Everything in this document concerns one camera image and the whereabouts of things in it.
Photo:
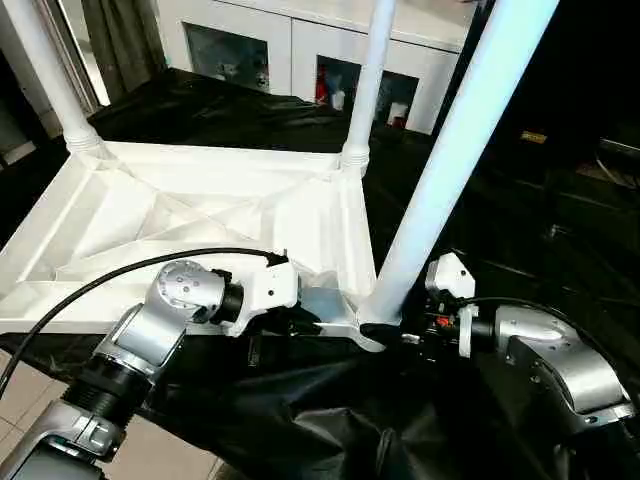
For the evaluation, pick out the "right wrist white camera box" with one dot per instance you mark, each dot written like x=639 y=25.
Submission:
x=450 y=280

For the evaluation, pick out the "grey curtain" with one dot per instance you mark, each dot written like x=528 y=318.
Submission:
x=120 y=40

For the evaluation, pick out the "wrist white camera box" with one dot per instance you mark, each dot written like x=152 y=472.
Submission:
x=268 y=290
x=450 y=280

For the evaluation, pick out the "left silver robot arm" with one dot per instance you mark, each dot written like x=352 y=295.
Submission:
x=160 y=320

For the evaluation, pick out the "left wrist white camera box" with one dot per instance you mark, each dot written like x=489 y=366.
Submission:
x=268 y=290

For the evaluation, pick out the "black plastic mat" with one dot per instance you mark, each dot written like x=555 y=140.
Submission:
x=560 y=230

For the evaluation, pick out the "white plastic table top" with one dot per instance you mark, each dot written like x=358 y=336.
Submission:
x=200 y=210

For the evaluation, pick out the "white glass-door cabinet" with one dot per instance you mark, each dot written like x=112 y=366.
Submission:
x=280 y=30

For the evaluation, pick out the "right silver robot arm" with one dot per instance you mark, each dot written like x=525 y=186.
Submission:
x=560 y=360

